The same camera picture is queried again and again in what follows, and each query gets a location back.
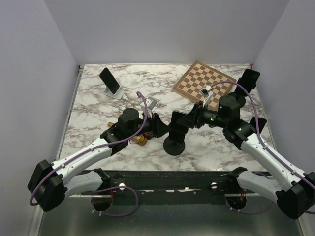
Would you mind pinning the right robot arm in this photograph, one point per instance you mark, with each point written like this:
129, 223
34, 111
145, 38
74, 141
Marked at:
291, 188

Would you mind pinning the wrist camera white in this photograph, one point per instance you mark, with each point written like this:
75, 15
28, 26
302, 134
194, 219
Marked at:
207, 93
151, 103

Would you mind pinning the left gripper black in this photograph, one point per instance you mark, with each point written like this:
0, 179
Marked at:
157, 127

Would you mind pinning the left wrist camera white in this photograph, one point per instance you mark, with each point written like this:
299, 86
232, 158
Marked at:
151, 103

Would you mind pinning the black folding phone stand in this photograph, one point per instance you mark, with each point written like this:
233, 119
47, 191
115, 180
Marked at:
261, 123

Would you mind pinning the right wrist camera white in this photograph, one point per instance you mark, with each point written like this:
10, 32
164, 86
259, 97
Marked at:
207, 93

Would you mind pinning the black round-base phone stand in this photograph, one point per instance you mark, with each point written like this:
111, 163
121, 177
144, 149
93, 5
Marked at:
174, 144

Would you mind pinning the black back round-base stand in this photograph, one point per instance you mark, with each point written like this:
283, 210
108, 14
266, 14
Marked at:
239, 95

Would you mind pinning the black phone on silver stand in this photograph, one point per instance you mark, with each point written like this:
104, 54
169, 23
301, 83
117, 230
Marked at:
109, 80

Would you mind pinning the black front table rail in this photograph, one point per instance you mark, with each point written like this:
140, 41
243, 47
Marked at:
167, 188

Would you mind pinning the teal smartphone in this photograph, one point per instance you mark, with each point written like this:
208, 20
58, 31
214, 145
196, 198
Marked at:
176, 125

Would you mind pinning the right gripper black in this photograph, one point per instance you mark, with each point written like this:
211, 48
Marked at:
194, 117

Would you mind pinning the silver phone stand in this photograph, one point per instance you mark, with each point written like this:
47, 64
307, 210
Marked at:
117, 95

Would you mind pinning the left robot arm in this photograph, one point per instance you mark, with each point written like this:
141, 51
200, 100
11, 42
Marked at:
52, 182

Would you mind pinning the black phone on back stand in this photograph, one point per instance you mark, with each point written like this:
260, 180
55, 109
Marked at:
248, 79

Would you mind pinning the wooden chessboard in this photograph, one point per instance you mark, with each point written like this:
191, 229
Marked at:
200, 75

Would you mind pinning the black red knob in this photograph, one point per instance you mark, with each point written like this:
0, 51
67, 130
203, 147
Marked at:
148, 135

